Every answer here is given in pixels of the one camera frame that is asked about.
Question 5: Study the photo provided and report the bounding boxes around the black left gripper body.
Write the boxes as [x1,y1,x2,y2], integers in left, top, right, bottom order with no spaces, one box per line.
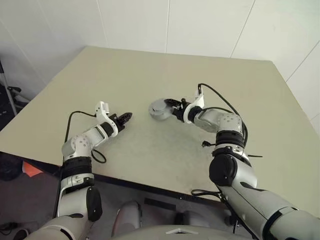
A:
[110,113,127,134]

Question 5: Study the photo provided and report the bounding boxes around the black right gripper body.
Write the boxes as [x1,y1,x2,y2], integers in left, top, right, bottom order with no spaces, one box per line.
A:
[172,99,187,122]

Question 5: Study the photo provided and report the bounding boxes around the small grey wheel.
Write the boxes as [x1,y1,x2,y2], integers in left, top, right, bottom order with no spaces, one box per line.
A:
[148,107,174,122]

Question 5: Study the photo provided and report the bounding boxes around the black floor strip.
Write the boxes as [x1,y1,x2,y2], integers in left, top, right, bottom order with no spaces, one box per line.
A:
[143,197,177,212]

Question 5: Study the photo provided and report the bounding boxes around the grey rounded shape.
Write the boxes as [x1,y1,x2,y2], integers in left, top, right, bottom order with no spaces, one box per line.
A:
[112,200,142,236]

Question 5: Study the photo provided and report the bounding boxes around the orange object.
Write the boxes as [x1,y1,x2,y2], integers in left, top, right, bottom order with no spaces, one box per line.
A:
[21,161,43,179]

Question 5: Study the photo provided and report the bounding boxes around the black and silver stand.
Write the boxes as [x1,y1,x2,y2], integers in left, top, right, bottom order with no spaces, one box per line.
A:
[0,59,30,118]

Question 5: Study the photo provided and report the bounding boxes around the black bag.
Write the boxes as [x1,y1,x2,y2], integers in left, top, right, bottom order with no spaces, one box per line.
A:
[0,152,25,182]

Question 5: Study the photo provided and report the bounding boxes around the grey robot torso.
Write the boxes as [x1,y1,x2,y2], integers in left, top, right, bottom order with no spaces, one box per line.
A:
[109,224,253,240]

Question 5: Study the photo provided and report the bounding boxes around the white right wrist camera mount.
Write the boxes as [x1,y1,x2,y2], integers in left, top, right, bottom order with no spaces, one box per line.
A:
[181,84,206,125]

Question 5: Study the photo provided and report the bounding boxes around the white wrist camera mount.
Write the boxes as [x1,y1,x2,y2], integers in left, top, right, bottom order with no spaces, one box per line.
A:
[94,100,120,136]
[181,84,206,125]

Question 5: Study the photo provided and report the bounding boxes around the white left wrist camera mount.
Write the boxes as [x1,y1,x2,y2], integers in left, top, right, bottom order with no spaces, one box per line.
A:
[94,100,120,136]

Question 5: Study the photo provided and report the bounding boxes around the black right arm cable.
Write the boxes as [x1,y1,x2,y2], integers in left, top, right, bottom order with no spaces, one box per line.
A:
[191,83,262,240]

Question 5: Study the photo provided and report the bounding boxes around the black table frame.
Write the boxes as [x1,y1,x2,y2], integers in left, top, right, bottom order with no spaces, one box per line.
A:
[22,157,241,226]

